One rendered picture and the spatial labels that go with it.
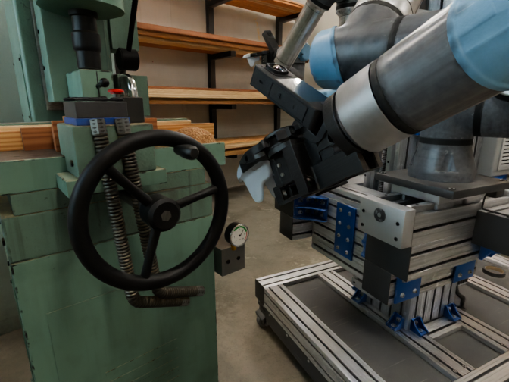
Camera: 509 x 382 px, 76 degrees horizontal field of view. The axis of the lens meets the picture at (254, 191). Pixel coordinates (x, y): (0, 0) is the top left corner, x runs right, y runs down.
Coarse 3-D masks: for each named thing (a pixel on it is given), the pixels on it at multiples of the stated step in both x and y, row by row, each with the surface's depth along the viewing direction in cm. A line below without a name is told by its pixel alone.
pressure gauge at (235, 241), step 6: (234, 222) 87; (228, 228) 85; (234, 228) 84; (240, 228) 86; (246, 228) 87; (228, 234) 84; (234, 234) 85; (246, 234) 87; (228, 240) 85; (234, 240) 85; (240, 240) 86; (246, 240) 87; (234, 246) 88
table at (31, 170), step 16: (208, 144) 81; (224, 144) 85; (0, 160) 57; (16, 160) 57; (32, 160) 58; (48, 160) 60; (64, 160) 62; (160, 160) 74; (176, 160) 77; (192, 160) 79; (224, 160) 85; (0, 176) 56; (16, 176) 57; (32, 176) 59; (48, 176) 61; (64, 176) 58; (144, 176) 62; (160, 176) 65; (0, 192) 56; (16, 192) 58; (64, 192) 57; (96, 192) 57
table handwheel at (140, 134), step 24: (120, 144) 50; (144, 144) 52; (168, 144) 55; (192, 144) 57; (96, 168) 48; (216, 168) 62; (72, 192) 48; (120, 192) 68; (216, 192) 64; (72, 216) 47; (144, 216) 55; (168, 216) 56; (216, 216) 65; (72, 240) 48; (216, 240) 65; (96, 264) 51; (144, 264) 57; (192, 264) 63; (120, 288) 55; (144, 288) 57
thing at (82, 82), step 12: (72, 72) 75; (84, 72) 71; (96, 72) 72; (108, 72) 74; (72, 84) 77; (84, 84) 71; (72, 96) 79; (84, 96) 72; (96, 96) 73; (108, 96) 75
